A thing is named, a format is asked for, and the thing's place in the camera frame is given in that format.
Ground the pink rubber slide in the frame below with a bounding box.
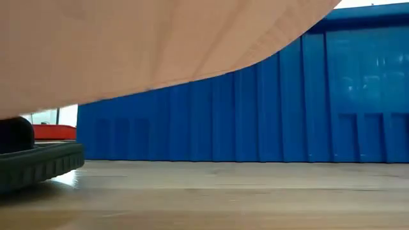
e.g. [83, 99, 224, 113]
[0, 0, 341, 121]

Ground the black rubber slide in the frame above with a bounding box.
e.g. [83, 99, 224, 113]
[0, 116, 86, 194]

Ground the large blue plastic bin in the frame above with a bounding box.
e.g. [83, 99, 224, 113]
[76, 2, 409, 164]

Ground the red plastic bin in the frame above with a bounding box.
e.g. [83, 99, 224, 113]
[31, 124, 78, 141]

